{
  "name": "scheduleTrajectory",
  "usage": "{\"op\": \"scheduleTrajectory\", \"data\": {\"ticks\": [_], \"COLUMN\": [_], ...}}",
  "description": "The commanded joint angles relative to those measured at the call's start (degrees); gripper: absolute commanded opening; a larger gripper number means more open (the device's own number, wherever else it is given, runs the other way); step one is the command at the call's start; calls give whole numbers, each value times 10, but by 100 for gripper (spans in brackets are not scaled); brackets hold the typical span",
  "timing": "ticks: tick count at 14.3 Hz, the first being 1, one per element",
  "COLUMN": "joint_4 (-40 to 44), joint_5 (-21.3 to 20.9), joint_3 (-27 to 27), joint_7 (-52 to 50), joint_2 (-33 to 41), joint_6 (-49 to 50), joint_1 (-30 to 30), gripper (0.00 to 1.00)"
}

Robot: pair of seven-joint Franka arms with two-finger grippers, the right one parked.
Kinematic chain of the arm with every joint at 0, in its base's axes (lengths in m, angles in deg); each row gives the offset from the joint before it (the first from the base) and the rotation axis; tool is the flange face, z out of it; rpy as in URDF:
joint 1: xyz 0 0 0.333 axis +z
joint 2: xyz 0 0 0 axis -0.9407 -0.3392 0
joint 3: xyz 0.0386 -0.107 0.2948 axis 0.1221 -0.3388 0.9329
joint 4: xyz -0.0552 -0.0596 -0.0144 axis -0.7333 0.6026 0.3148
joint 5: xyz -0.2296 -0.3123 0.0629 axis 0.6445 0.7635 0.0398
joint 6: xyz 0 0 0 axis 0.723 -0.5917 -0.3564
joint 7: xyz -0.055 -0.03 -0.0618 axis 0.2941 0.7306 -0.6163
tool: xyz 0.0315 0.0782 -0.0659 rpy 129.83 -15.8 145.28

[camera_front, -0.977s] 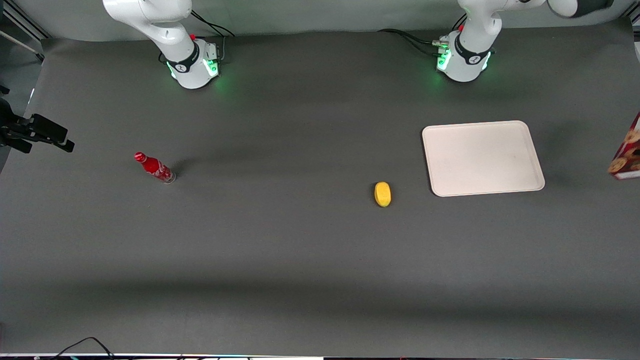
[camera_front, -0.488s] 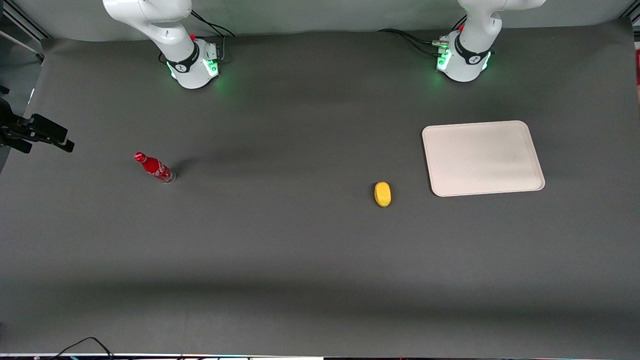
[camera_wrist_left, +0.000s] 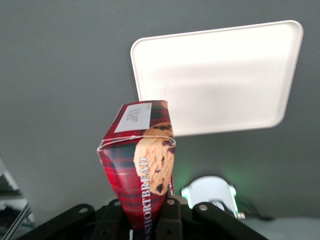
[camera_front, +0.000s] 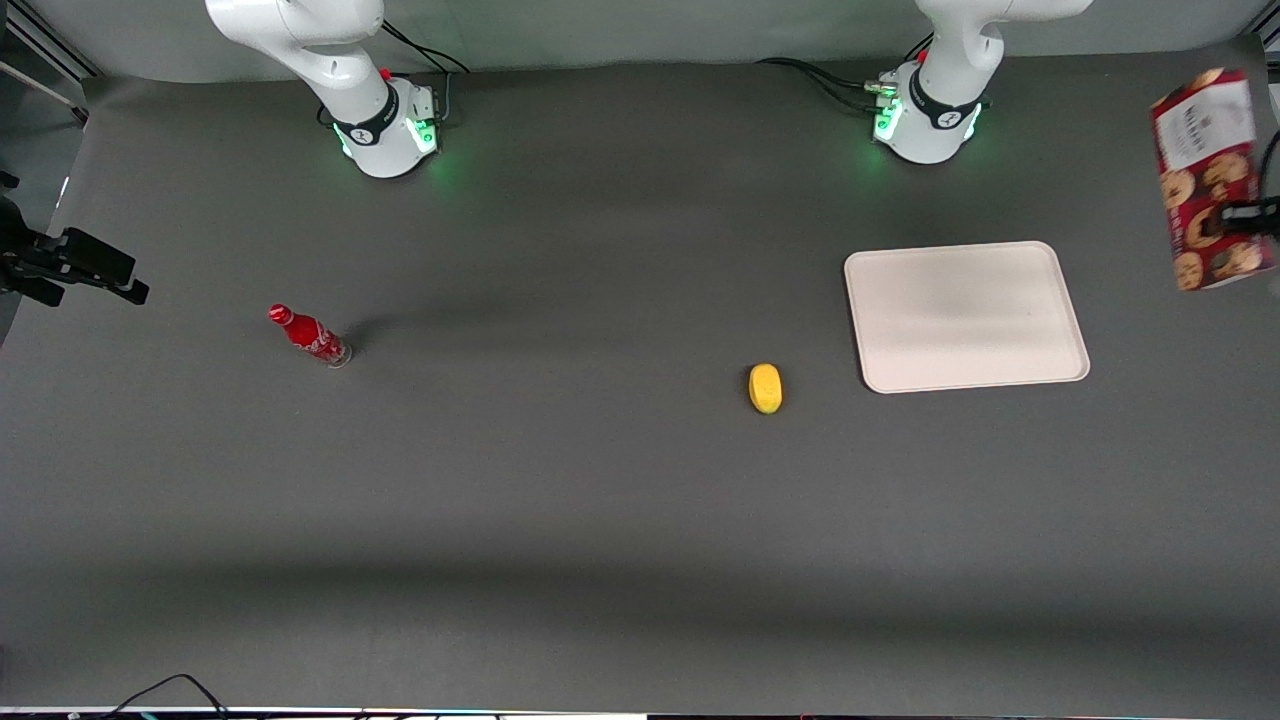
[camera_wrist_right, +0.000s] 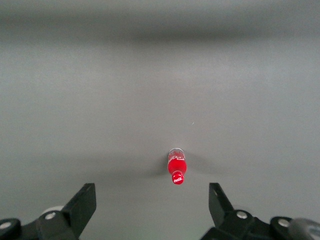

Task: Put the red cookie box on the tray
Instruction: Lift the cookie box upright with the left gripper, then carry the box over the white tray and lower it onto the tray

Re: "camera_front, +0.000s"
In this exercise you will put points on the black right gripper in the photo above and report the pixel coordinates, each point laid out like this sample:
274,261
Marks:
30,255

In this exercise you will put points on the red cookie box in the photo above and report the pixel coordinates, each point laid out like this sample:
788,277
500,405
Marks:
1205,150

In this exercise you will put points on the beige plastic tray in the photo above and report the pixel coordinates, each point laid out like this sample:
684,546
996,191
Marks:
965,316

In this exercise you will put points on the red cola bottle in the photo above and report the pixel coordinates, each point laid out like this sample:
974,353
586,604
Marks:
312,337

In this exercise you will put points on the yellow lemon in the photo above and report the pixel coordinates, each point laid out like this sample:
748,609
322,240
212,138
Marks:
765,388

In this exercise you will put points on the aluminium frame strut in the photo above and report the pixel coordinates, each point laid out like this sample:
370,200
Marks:
40,45

